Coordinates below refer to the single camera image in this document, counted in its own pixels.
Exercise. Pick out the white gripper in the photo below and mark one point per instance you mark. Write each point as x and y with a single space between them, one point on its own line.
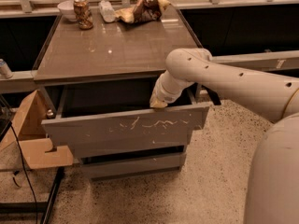
162 92

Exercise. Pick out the grey top drawer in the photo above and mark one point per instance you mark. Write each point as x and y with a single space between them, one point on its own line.
102 112

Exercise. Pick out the grey drawer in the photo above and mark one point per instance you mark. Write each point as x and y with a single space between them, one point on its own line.
134 166
124 145
102 112

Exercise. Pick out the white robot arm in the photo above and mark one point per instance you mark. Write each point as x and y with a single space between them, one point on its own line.
273 186

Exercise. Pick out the grey drawer cabinet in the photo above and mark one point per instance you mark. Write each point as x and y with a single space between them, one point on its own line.
111 52

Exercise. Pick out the grey bottom drawer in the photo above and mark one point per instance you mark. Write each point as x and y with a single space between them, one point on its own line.
134 166

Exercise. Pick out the grey middle drawer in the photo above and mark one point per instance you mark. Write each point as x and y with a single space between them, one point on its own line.
124 145

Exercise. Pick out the crumpled chip bag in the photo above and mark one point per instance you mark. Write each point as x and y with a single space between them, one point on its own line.
143 11

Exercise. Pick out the clear plastic water bottle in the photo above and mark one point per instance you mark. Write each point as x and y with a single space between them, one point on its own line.
107 11

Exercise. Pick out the brown soda can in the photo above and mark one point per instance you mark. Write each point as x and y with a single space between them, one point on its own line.
83 13

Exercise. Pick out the white bowl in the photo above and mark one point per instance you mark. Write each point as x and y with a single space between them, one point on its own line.
67 10

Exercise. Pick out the cardboard box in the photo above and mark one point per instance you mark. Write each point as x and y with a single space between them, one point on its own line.
36 147

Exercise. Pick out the can on ledge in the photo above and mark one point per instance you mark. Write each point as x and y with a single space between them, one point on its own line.
5 70

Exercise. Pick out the black metal stand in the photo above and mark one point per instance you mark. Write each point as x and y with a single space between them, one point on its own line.
41 210

